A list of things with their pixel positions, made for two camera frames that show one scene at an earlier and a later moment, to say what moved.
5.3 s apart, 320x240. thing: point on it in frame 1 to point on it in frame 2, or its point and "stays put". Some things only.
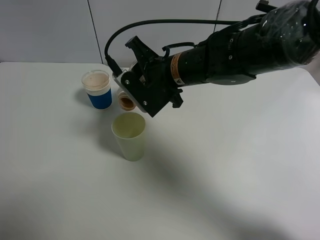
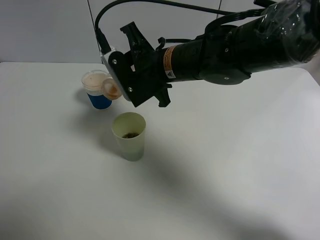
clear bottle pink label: x=126 y=100 to x=111 y=89
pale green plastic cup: x=129 y=128 stays put
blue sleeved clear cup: x=97 y=84 stays put
